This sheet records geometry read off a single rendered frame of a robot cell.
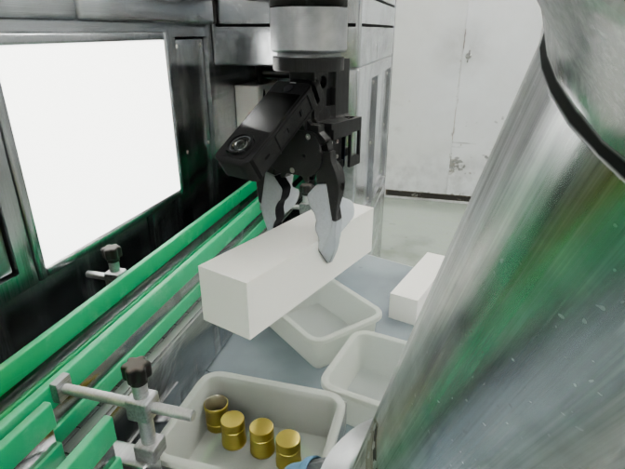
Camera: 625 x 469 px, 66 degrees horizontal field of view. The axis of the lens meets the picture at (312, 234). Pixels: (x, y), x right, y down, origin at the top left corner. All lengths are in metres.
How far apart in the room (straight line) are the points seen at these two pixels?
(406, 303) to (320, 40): 0.68
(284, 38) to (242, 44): 0.80
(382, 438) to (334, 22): 0.38
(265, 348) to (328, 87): 0.59
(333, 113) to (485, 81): 3.46
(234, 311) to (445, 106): 3.60
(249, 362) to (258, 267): 0.50
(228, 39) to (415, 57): 2.77
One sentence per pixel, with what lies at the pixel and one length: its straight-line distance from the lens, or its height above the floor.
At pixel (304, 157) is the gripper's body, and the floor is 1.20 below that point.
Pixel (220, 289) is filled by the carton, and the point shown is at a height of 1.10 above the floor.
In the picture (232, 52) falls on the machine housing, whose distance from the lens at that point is 1.29.
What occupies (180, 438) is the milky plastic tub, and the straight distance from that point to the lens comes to 0.73.
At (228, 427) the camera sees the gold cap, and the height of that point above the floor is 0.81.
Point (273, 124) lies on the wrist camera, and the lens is 0.45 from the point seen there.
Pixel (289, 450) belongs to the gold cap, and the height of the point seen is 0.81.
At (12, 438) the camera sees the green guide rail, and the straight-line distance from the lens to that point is 0.57.
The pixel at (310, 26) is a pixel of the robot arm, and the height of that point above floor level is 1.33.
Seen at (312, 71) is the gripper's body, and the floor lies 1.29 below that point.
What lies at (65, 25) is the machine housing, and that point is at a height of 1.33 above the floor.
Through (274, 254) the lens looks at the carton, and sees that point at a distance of 0.48.
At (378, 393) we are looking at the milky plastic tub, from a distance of 0.87.
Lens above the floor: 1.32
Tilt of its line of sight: 23 degrees down
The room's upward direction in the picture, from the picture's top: straight up
